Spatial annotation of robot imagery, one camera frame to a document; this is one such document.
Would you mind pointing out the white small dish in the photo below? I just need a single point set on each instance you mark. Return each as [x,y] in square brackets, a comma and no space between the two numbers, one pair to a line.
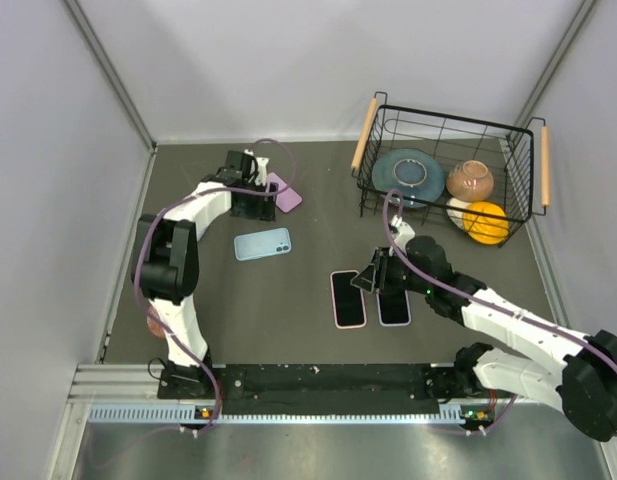
[455,210]

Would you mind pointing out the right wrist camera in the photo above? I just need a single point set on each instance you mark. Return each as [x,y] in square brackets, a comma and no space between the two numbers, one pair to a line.
[401,232]

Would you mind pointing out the magenta phone case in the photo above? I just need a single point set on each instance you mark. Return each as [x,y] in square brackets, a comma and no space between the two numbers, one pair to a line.
[287,199]

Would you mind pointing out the blue ceramic plate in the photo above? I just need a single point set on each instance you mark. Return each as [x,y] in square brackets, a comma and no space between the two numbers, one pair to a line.
[417,175]

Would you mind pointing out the dark blue phone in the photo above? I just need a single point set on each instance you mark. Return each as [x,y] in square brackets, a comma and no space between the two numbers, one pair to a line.
[348,299]

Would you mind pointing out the brown ceramic bowl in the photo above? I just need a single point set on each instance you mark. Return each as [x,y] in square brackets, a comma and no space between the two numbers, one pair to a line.
[470,181]

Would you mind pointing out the red patterned bowl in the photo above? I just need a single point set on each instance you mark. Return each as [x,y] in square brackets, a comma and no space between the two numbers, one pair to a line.
[154,328]

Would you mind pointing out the black phone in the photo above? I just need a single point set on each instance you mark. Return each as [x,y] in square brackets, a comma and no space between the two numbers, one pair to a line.
[394,309]

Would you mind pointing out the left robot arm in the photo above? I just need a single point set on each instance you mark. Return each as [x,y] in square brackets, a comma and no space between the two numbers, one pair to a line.
[166,267]

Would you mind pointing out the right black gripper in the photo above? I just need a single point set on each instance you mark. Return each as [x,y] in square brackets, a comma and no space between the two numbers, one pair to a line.
[377,272]

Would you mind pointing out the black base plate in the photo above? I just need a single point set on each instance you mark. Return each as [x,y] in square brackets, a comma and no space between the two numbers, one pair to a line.
[321,388]

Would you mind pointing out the white slotted cable duct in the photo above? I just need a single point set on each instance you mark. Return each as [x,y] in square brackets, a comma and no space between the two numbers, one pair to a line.
[190,414]

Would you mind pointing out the black wire basket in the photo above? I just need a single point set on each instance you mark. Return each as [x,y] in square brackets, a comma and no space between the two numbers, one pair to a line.
[518,157]

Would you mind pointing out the pink phone case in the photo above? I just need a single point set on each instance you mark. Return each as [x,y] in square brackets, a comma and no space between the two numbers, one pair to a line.
[333,320]

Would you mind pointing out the light blue phone case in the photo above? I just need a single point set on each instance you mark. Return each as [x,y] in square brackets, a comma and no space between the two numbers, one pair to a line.
[262,244]

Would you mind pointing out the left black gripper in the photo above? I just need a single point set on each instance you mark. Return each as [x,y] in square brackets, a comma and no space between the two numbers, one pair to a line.
[263,210]

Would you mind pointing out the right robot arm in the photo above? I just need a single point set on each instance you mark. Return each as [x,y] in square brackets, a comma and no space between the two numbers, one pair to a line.
[572,372]

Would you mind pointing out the yellow bowl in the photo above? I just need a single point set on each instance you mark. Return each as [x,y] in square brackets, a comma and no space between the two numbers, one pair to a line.
[486,223]

